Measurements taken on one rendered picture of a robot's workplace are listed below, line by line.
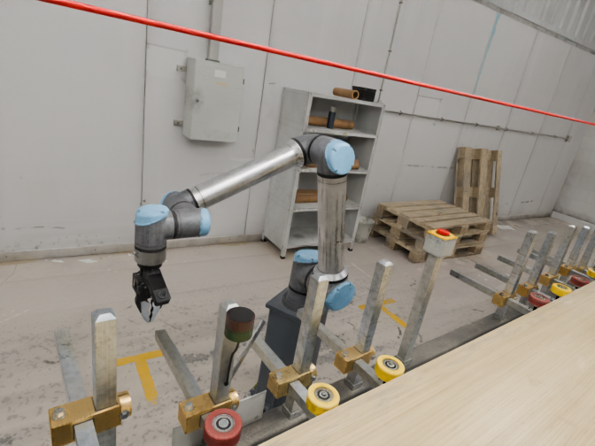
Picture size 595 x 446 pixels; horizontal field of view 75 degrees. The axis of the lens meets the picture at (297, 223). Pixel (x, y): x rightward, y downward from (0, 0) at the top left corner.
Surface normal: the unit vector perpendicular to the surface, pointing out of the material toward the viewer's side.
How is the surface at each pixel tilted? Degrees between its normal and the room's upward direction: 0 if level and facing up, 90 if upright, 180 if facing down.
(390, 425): 0
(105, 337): 90
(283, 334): 90
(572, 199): 90
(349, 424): 0
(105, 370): 90
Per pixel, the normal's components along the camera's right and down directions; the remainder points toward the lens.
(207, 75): 0.52, 0.37
